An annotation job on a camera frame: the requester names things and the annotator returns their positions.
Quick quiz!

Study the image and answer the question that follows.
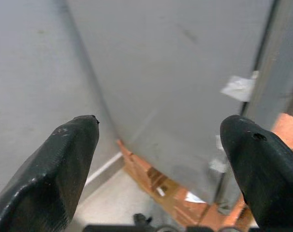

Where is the white tape piece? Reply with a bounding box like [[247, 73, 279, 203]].
[[208, 135, 231, 173], [220, 70, 260, 102]]

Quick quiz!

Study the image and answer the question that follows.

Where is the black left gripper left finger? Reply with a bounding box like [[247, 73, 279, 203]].
[[0, 115, 101, 232]]

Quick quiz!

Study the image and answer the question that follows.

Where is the grey fridge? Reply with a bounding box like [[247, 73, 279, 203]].
[[64, 0, 293, 208]]

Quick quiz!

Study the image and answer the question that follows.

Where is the black plastic scrap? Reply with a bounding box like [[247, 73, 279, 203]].
[[133, 212, 152, 227]]

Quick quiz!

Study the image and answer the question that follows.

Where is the white paper scrap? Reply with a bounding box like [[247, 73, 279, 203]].
[[184, 191, 204, 203]]

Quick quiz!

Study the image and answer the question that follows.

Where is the red clay brick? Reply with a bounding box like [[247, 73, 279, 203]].
[[146, 169, 211, 229], [116, 139, 161, 194], [271, 113, 293, 157]]

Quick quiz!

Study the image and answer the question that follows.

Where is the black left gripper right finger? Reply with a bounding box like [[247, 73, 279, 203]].
[[220, 114, 293, 232]]

